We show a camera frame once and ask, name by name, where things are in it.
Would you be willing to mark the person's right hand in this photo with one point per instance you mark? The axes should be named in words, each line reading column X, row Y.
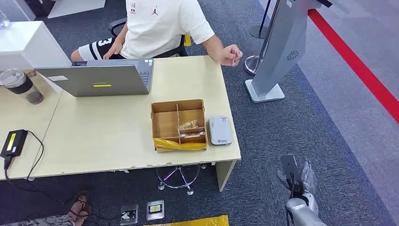
column 113, row 50

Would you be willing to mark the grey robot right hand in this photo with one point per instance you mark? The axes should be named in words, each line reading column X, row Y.
column 309, row 179

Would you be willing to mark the person's left hand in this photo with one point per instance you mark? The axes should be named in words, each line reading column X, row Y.
column 229, row 56

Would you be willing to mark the person's right forearm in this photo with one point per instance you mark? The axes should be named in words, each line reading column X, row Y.
column 121, row 36

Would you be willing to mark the person's left forearm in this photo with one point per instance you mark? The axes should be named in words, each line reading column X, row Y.
column 214, row 46

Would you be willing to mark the grey card reader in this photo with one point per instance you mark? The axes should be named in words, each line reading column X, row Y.
column 220, row 131

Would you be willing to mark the picture room key card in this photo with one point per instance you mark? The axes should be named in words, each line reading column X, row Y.
column 188, row 125
column 193, row 134

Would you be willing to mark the person's foot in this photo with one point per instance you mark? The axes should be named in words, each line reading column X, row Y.
column 80, row 207

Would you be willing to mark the black office chair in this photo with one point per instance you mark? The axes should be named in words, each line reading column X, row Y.
column 116, row 25

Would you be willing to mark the grey laptop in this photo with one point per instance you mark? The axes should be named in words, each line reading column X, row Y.
column 93, row 81

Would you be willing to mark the small yellow tag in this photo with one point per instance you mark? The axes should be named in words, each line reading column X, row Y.
column 187, row 40

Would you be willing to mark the grey kiosk stand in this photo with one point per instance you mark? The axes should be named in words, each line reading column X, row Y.
column 280, row 46

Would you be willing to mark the white platform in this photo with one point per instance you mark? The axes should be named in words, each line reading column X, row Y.
column 74, row 7

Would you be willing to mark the black box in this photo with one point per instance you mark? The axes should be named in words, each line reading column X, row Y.
column 40, row 7

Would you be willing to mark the white cabinet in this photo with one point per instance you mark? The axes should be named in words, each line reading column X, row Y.
column 28, row 43

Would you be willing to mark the wooden compartment box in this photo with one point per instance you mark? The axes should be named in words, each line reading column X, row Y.
column 165, row 124

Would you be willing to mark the lidded plastic coffee cup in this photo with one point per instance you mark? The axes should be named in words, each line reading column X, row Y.
column 21, row 85

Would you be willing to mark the clear water bottle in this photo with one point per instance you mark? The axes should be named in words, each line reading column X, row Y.
column 3, row 20

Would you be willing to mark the yellow floor tape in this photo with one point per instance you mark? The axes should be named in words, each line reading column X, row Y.
column 199, row 222

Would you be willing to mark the chrome stool base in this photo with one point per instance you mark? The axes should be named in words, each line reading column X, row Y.
column 179, row 181

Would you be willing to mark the black power adapter yellow label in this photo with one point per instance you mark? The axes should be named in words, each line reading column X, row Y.
column 14, row 143

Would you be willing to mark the brown sandal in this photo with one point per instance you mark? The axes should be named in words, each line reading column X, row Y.
column 84, row 199

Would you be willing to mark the closed silver floor outlet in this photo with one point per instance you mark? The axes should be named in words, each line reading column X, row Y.
column 155, row 210

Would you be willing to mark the open floor outlet with plug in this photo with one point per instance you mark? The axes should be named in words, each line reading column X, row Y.
column 129, row 214

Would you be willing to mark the chrome stanchion post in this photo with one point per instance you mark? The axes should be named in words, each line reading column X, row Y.
column 252, row 64

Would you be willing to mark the black stanchion post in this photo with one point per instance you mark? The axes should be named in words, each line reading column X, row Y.
column 258, row 31

